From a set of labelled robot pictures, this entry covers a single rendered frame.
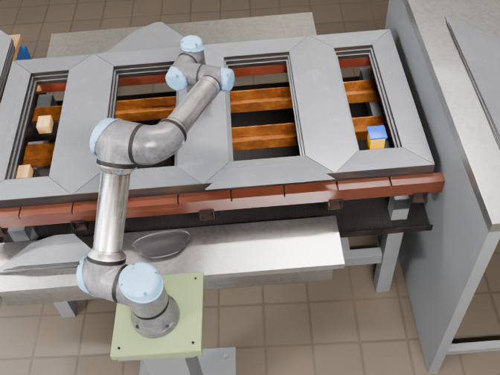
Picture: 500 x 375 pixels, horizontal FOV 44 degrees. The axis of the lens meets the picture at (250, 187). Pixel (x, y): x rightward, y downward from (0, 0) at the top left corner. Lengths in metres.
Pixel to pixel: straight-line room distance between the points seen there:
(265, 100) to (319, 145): 0.51
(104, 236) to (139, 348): 0.37
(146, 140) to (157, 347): 0.64
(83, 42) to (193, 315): 1.47
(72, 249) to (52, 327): 0.79
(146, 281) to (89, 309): 1.13
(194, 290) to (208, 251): 0.17
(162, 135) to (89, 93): 0.80
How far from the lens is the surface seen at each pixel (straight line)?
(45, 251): 2.23
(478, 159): 1.95
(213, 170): 2.11
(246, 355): 2.68
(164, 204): 2.09
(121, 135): 1.76
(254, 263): 2.09
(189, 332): 1.95
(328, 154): 2.14
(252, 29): 2.85
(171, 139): 1.74
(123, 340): 1.99
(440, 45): 2.32
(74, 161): 2.25
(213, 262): 2.11
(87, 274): 1.89
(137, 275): 1.82
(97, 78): 2.54
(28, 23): 4.56
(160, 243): 2.14
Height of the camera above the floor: 2.46
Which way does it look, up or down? 51 degrees down
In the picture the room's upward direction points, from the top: 5 degrees counter-clockwise
